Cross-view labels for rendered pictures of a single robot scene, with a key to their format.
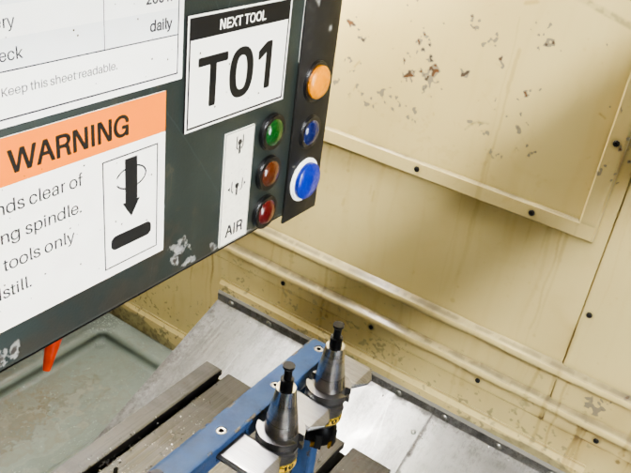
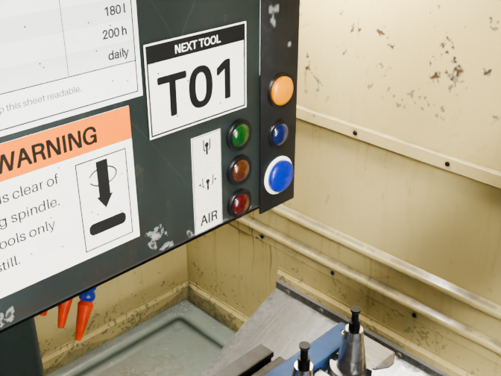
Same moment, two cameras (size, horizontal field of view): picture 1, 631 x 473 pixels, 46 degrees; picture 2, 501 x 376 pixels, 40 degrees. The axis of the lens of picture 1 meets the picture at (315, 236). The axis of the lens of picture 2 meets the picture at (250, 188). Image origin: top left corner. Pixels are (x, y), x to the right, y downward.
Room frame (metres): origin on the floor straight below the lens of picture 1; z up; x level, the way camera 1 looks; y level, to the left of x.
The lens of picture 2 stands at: (-0.02, -0.10, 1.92)
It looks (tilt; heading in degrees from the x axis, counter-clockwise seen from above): 27 degrees down; 15
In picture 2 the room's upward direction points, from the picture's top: straight up
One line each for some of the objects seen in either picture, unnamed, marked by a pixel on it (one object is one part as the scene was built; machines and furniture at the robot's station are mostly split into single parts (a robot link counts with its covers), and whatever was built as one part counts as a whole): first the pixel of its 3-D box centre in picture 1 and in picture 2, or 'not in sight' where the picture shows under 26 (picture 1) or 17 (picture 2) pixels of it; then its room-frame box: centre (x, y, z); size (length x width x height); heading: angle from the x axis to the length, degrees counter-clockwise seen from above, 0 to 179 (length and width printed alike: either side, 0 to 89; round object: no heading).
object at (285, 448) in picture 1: (280, 434); not in sight; (0.68, 0.01, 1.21); 0.06 x 0.06 x 0.03
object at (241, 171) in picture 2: (269, 173); (240, 170); (0.48, 0.04, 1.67); 0.02 x 0.01 x 0.02; 149
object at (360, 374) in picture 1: (348, 371); (372, 353); (0.83, -0.07, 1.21); 0.07 x 0.05 x 0.01; 59
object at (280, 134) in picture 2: (310, 132); (279, 133); (0.52, 0.01, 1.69); 0.02 x 0.01 x 0.02; 149
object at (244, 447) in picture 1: (253, 460); not in sight; (0.64, 0.04, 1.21); 0.07 x 0.05 x 0.01; 59
